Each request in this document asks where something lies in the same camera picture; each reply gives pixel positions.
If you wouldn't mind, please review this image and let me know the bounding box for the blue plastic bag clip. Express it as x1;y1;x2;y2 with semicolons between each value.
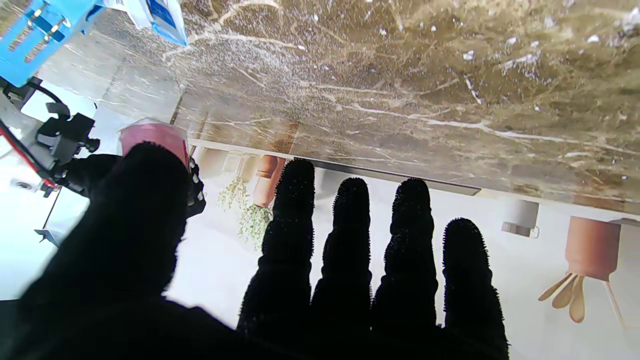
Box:
0;0;103;88

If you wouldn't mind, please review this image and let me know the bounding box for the clear bottle with pink seasoning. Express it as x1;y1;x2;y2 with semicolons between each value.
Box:
117;117;191;168

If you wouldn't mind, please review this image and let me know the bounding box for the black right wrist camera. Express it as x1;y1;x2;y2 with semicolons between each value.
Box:
35;102;101;173

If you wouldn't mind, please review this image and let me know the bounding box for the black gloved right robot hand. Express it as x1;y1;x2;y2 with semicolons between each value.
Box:
62;152;207;218

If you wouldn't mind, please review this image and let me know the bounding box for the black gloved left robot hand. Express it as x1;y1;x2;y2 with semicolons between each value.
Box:
0;141;511;360

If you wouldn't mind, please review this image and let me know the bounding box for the white blue seasoning refill bag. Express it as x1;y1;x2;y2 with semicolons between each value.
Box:
102;0;190;47

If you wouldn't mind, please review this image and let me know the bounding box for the red black right arm cable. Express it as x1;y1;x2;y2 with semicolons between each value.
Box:
0;75;61;188

